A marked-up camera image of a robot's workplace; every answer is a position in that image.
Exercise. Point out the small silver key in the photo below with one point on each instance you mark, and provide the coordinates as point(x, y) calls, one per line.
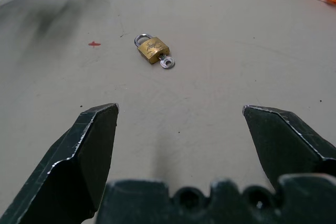
point(163, 64)

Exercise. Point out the brass padlock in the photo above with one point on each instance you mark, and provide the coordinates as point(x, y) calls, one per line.
point(152, 48)

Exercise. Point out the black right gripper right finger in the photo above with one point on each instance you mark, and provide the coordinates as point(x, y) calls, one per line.
point(286, 142)

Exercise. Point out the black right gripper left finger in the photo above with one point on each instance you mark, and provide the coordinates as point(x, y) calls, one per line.
point(78, 161)

